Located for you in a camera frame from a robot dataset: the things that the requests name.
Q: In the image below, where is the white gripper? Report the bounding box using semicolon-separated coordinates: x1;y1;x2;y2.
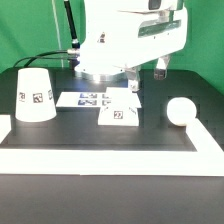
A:
113;8;188;92

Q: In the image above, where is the white lamp base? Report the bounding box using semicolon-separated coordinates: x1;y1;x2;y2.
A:
98;87;141;126

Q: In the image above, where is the white lamp bulb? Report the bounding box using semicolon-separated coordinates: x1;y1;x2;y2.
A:
167;97;197;126

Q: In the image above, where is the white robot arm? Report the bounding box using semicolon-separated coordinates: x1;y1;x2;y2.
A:
75;0;188;92

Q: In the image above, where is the white lamp shade cone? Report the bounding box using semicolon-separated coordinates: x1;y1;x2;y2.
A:
15;68;56;122

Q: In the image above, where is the white marker sheet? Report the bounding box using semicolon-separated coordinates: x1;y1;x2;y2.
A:
56;92;111;108

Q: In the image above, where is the black cable bundle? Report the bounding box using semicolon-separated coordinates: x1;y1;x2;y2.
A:
13;0;83;69

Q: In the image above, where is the white U-shaped frame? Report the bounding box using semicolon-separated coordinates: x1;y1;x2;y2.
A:
0;114;224;177

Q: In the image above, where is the thin grey cable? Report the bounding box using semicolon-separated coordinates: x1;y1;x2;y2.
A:
51;0;65;69

